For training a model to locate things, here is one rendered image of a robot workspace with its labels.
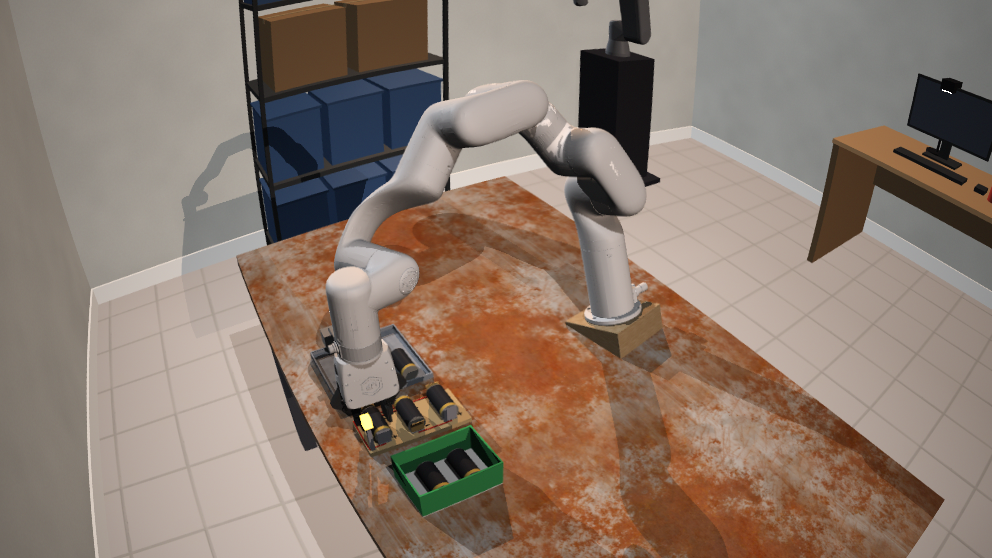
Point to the green open-top box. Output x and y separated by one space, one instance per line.
436 451

